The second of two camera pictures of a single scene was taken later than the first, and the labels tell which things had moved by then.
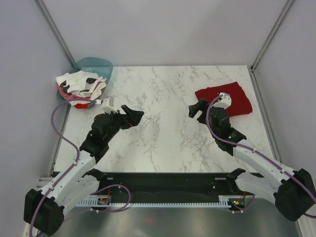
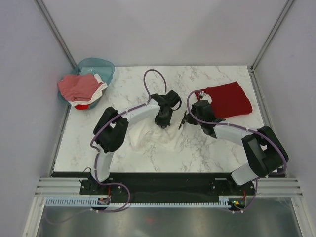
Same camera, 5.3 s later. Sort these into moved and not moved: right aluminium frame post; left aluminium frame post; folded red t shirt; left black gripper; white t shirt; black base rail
Moved: white t shirt; left black gripper
Not moved: folded red t shirt; black base rail; left aluminium frame post; right aluminium frame post
